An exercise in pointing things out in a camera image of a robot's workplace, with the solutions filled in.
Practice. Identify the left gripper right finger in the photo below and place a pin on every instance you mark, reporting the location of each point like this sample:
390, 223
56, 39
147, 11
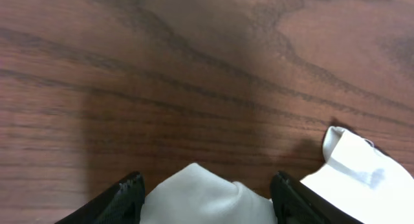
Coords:
293, 201

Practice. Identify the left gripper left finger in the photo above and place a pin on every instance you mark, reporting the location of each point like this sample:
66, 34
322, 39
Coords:
119, 204

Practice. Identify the white t-shirt with black print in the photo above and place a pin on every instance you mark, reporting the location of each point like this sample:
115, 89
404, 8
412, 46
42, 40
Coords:
357, 178

